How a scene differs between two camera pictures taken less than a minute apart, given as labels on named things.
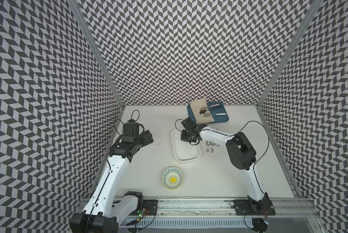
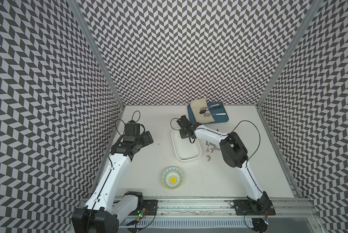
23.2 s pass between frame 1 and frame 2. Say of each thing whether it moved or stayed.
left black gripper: stayed
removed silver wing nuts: moved
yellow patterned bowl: stayed
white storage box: stayed
